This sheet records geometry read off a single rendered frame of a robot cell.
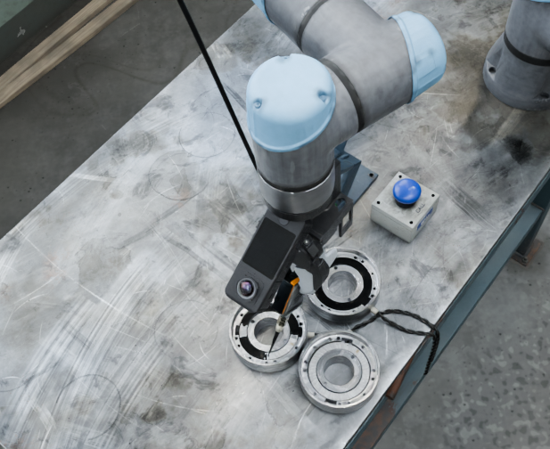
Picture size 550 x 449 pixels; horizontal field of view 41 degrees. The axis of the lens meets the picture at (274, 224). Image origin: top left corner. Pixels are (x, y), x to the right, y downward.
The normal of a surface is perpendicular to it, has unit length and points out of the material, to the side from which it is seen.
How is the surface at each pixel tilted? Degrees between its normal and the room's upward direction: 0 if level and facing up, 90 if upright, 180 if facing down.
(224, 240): 0
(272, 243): 32
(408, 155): 0
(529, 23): 90
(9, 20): 90
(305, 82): 0
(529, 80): 72
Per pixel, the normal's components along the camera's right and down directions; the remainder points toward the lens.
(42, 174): -0.07, -0.51
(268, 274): -0.38, -0.05
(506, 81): -0.75, 0.40
